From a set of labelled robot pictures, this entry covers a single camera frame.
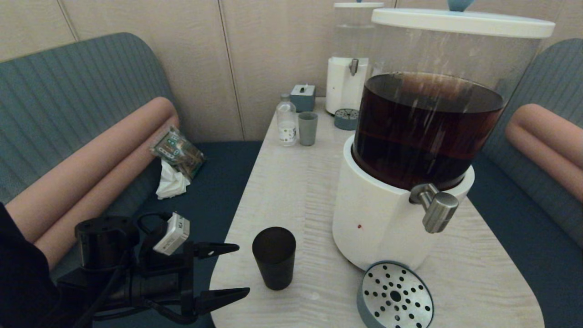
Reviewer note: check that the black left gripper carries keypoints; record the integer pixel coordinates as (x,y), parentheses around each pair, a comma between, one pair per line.
(159,282)

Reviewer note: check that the black plastic cup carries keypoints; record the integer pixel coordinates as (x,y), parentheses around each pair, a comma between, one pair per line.
(274,259)

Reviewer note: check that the large metal dispenser tap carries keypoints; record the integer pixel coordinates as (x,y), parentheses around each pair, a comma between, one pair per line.
(438,210)

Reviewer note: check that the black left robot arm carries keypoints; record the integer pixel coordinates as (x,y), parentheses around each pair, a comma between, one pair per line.
(104,241)

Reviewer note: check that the grey-green cup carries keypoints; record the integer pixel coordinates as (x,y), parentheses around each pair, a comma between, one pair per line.
(308,130)

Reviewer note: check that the crumpled white tissue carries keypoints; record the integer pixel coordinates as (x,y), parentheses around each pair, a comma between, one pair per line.
(172,184)

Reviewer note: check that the green snack packet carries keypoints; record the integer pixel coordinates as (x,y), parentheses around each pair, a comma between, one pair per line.
(178,152)

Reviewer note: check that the clear plastic bottle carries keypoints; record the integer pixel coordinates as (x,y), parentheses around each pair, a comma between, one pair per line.
(287,120)

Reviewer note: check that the large tea dispenser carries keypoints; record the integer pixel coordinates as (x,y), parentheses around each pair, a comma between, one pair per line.
(387,218)

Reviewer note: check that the large blue-grey perforated drip tray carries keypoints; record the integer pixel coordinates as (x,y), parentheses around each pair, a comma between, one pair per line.
(395,315)

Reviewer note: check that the blue-grey small box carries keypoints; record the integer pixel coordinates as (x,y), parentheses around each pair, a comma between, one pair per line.
(302,98)

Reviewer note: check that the small blue-grey perforated drip tray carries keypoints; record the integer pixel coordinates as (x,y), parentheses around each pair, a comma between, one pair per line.
(346,121)

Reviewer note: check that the small far water dispenser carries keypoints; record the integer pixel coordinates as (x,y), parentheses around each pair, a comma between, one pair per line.
(341,86)

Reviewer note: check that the teal upholstered bench sofa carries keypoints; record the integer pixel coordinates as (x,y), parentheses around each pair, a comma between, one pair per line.
(560,77)
(68,82)

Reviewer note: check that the small metal dispenser tap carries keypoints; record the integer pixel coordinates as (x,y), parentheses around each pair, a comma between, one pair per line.
(353,66)

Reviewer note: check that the small white dispenser lid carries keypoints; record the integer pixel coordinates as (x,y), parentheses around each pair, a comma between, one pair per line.
(360,5)

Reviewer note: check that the large white dispenser lid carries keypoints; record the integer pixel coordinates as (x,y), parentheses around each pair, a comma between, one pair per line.
(455,22)

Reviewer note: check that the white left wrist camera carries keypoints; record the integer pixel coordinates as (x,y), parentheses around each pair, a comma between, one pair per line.
(172,234)

